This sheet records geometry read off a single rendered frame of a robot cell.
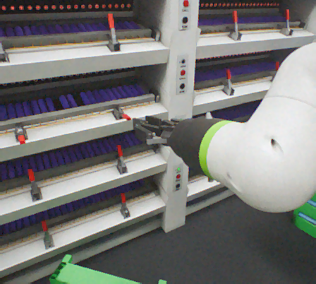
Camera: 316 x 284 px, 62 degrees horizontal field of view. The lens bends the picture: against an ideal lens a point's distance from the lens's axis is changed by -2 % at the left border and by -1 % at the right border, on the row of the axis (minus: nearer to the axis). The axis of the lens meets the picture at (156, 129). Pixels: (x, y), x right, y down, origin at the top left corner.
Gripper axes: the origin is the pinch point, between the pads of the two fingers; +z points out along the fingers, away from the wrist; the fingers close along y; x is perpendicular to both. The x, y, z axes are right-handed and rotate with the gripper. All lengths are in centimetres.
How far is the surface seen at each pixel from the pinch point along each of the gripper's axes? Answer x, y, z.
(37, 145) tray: -4.0, -23.6, 17.3
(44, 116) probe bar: 2.6, -20.4, 20.2
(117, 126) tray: -3.2, -1.3, 17.3
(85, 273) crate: -39.1, -18.4, 7.9
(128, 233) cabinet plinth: -49, 3, 32
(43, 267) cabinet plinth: -50, -28, 32
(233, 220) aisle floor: -54, 47, 21
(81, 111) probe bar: 2.5, -10.4, 20.3
